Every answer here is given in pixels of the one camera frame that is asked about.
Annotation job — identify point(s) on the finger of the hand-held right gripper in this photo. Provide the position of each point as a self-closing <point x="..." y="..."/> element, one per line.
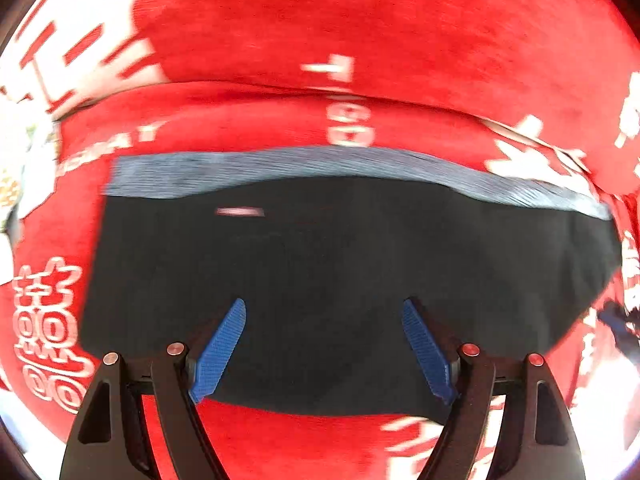
<point x="617" y="322"/>

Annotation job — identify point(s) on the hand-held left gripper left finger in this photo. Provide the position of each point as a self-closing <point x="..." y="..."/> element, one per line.
<point x="222" y="347"/>

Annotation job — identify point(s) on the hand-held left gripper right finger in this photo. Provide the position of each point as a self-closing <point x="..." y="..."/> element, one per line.
<point x="425" y="347"/>

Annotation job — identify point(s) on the black pants with blue-grey waistband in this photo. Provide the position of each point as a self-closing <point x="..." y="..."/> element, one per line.
<point x="320" y="270"/>

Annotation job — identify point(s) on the white floral cloth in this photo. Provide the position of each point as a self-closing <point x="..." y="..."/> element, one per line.
<point x="17" y="170"/>

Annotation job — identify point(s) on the red printed blanket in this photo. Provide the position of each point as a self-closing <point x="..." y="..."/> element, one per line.
<point x="320" y="50"/>

